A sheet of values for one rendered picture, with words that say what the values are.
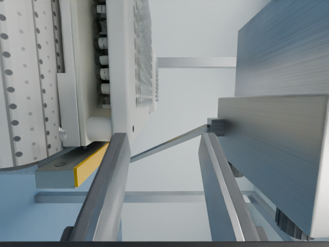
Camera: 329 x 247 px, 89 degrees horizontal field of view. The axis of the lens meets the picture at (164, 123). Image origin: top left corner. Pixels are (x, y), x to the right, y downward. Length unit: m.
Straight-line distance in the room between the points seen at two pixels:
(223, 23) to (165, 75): 1.44
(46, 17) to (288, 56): 0.49
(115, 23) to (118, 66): 0.04
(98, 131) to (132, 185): 3.73
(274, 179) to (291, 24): 0.42
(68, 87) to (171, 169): 3.56
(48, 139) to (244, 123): 0.22
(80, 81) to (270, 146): 0.20
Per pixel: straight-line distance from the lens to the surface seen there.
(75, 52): 0.19
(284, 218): 0.21
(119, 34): 0.18
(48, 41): 0.20
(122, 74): 0.17
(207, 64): 1.21
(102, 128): 0.18
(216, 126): 0.30
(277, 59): 0.56
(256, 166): 0.22
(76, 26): 0.20
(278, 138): 0.19
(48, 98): 0.19
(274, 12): 0.63
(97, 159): 0.19
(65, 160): 0.18
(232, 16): 3.93
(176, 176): 3.77
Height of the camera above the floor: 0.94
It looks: level
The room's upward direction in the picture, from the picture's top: 90 degrees clockwise
